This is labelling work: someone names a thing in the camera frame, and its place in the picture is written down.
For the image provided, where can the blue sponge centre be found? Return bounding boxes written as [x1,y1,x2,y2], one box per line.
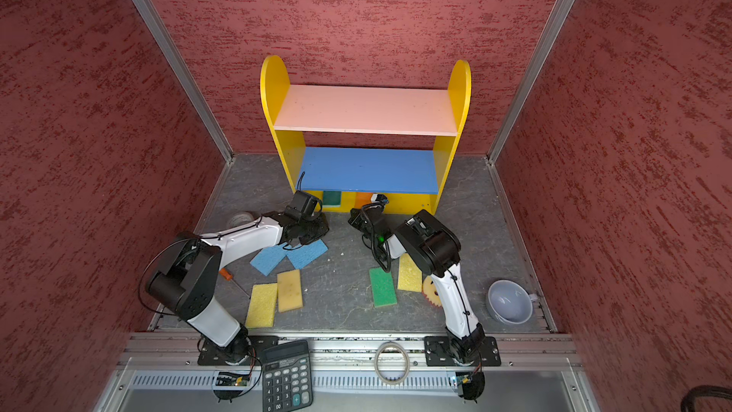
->
[284,240,328,270]

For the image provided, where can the clear tape roll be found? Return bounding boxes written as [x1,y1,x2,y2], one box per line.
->
[227,212,257,229]

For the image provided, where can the yellow sponge right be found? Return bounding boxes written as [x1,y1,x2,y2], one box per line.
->
[398,254,423,293]

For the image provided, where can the blue sponge far left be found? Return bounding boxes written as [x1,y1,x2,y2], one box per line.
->
[250,246,287,277]

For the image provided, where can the small circuit board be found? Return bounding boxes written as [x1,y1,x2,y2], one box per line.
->
[214,371,251,388]
[452,372,485,390]

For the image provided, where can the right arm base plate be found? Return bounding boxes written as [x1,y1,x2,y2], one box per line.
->
[423,336,501,368]

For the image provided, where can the orange sponge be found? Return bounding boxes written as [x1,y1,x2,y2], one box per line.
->
[354,193,374,209]

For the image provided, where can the black cable loop corner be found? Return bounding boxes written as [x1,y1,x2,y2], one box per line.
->
[680,385,732,412]

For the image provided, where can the dark green scouring sponge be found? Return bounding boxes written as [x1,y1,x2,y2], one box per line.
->
[322,191,341,207]

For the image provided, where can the yellow pink blue shelf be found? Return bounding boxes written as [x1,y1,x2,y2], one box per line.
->
[260,55,472,215]

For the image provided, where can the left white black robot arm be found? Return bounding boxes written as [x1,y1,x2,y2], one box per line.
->
[143,190,329,365]

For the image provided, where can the bright green sponge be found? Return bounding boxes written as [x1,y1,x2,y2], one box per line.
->
[369,268,398,308]

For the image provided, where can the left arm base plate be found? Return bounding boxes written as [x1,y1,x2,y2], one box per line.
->
[197,335,279,366]

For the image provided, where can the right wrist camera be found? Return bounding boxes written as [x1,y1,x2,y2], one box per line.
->
[371,194,389,205]

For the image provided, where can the red handled screwdriver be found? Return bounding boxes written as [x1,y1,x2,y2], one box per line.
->
[219,268,251,298]

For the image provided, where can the left small circuit board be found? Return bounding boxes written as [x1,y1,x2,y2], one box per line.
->
[214,371,251,388]

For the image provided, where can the clear tape ring front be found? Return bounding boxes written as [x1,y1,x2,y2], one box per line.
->
[372,340,412,386]

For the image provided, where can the right small circuit board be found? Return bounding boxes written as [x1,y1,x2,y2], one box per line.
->
[452,372,485,390]

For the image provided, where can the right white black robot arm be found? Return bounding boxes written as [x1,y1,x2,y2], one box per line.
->
[349,201,485,365]

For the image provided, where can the tan yellow sponge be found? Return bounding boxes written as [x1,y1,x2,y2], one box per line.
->
[278,269,303,313]

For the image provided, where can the blue sponge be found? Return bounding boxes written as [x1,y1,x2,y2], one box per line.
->
[284,240,328,270]
[250,246,287,277]

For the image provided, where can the black desk calculator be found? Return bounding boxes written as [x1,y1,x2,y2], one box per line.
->
[262,339,314,412]

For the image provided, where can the yellow sponge left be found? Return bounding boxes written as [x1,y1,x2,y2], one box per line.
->
[245,283,278,329]

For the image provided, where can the yellow smiley face sponge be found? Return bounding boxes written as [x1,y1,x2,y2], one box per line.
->
[422,277,442,307]

